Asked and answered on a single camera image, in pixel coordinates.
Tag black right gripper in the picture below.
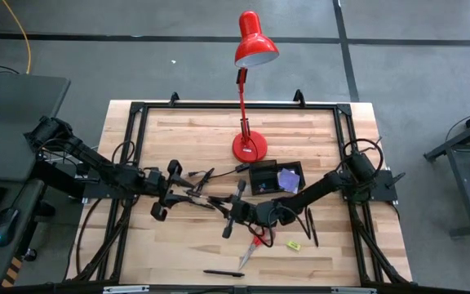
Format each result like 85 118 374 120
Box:
208 179 279 240

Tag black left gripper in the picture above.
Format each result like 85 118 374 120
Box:
143 158 211 222

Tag black mesh desk organizer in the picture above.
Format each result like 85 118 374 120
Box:
247 159 306 196

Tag red-handled scissors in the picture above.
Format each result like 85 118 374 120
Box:
237 228 275 271

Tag purple sticky note pad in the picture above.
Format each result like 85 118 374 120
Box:
277 167 301 193

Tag dark grey computer desk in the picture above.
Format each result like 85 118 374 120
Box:
0 179 47 287

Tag red desk lamp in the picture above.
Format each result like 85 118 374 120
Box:
231 11 280 163

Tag black computer mouse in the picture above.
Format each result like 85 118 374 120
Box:
0 207 20 247

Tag grey side desk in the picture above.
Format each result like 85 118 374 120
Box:
0 72 72 183

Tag dark metal side table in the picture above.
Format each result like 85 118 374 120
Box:
423 101 470 238

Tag black lamp power cord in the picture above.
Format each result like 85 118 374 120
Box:
186 163 252 195

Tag black aluminium table frame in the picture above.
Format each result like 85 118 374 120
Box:
66 88 415 287

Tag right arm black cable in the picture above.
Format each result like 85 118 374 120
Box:
343 137 385 172

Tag yellow cable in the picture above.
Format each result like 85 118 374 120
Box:
1 0 32 75

